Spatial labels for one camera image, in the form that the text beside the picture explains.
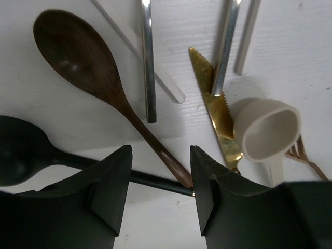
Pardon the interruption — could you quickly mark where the silver metal chopstick left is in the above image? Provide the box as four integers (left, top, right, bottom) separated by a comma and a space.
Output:
141, 0, 157, 123

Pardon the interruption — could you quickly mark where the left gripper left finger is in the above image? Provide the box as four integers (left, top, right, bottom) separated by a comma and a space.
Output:
1, 145, 132, 248

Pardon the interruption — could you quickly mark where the white plastic chopstick right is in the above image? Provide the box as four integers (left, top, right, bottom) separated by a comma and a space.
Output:
233, 0, 261, 76

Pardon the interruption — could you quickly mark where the silver metal chopstick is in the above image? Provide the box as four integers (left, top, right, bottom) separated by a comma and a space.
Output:
211, 0, 242, 96
141, 0, 157, 123

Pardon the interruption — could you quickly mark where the white plastic chopstick left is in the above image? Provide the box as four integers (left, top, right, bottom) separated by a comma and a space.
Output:
92, 1, 186, 104

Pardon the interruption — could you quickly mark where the gold knife dark handle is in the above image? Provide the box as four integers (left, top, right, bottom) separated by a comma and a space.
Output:
188, 47, 243, 174

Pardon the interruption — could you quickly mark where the rose gold fork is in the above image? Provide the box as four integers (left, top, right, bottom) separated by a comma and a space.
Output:
285, 135, 329, 181

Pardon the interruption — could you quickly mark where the black spoon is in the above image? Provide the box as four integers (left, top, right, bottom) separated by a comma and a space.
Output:
0, 115, 196, 198

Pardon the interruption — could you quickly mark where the silver metal chopstick right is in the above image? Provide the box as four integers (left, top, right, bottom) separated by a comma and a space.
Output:
211, 0, 242, 96

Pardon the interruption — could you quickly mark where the white ceramic soup spoon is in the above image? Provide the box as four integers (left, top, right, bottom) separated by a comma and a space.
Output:
233, 97, 301, 187

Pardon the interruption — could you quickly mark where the white plastic chopstick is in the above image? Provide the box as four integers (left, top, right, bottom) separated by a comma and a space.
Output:
92, 1, 186, 104
233, 0, 261, 76

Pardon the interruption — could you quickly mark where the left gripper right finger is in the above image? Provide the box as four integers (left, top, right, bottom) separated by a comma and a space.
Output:
190, 146, 331, 248

